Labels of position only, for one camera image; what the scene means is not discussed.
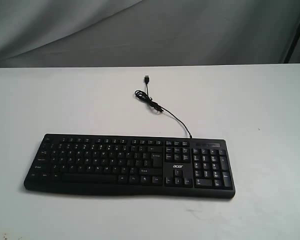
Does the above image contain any black acer keyboard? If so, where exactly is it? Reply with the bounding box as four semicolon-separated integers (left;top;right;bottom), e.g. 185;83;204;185
24;134;236;199

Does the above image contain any grey backdrop cloth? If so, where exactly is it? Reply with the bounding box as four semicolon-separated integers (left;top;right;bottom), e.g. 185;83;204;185
0;0;300;68

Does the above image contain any black keyboard usb cable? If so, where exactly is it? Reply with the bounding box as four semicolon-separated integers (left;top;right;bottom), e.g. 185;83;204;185
133;74;195;139

